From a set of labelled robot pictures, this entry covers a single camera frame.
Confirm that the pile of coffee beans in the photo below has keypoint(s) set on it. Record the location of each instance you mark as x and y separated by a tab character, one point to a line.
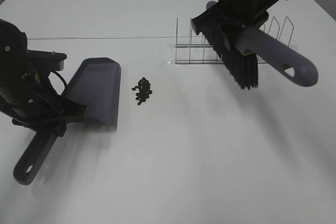
144	92

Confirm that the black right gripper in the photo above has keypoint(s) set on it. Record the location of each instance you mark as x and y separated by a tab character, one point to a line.
244	1

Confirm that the purple plastic dustpan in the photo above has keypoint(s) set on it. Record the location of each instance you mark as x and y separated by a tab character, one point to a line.
91	98

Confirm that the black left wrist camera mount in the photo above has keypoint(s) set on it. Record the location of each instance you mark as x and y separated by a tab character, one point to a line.
48	61

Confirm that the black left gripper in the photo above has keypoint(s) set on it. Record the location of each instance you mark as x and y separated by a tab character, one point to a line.
26	92

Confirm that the purple hand brush black bristles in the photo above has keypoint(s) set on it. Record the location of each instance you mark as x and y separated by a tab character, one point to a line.
238	42

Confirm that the metal wire dish rack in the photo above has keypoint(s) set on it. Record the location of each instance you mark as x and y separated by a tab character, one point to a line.
195	50

